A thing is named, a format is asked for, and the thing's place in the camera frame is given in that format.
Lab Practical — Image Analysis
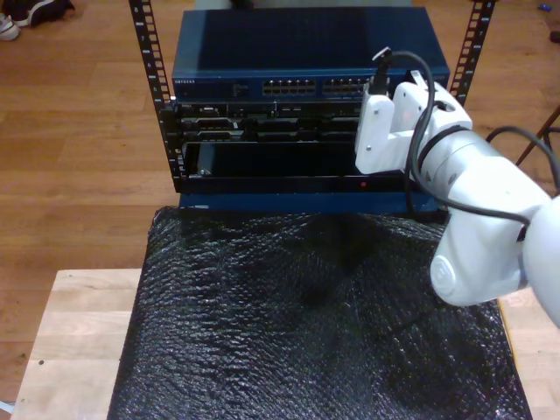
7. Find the yellow network cable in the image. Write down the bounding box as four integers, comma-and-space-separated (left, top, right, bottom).
497, 299, 522, 368

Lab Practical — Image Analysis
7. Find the dark wooden chair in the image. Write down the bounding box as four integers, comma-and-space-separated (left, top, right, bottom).
514, 103, 560, 170

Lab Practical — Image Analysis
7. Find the black Dell server unit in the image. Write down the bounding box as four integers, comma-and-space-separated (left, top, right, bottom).
159, 101, 364, 144

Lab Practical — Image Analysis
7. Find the black empty rack tray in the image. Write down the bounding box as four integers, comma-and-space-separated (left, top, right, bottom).
174, 140, 421, 196

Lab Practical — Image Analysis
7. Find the blue base board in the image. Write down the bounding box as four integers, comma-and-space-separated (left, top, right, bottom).
178, 191, 447, 216

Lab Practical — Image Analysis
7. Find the black bubble-wrap mat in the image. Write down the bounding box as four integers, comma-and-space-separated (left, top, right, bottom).
107, 206, 533, 420

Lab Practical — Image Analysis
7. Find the dark blue shoe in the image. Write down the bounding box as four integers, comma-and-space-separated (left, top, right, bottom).
10, 0, 76, 28

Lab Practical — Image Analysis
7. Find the white sneaker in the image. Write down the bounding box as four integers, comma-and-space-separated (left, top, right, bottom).
0, 12, 22, 43

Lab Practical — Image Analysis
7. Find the blue Netgear network switch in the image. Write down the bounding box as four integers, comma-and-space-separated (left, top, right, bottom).
171, 7, 452, 102

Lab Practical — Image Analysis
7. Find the black perforated rack frame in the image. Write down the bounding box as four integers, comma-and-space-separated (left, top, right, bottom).
128, 0, 499, 196

